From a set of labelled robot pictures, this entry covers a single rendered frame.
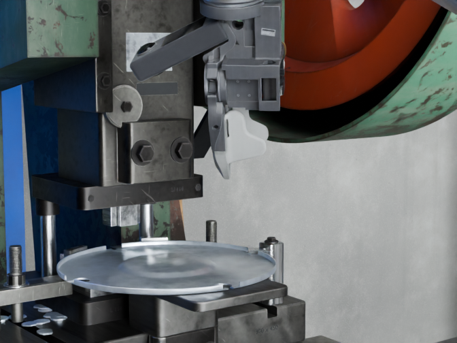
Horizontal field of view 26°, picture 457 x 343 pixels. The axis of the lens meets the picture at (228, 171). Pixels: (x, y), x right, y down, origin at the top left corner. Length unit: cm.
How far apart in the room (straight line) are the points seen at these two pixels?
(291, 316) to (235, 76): 49
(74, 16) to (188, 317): 41
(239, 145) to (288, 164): 200
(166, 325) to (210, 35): 41
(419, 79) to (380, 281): 211
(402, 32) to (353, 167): 188
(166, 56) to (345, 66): 49
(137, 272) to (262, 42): 38
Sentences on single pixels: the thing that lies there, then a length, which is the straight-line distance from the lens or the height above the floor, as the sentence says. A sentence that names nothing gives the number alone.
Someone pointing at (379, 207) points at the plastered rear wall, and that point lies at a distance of 339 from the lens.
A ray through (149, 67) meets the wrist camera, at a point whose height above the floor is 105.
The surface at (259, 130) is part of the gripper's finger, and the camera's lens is 113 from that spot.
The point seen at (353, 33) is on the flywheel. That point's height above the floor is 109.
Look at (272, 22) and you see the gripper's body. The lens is 105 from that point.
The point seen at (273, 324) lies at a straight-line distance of 142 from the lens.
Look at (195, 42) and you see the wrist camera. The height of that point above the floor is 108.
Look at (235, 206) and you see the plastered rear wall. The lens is 299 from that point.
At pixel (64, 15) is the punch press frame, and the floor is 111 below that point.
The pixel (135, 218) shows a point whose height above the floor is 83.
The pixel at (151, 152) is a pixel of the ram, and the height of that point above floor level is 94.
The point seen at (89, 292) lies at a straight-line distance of 137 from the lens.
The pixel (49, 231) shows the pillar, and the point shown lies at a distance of 143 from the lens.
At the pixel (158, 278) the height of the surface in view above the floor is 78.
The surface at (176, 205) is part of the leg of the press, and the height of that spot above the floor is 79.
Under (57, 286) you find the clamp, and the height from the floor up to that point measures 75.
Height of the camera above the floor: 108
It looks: 7 degrees down
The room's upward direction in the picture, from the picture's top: straight up
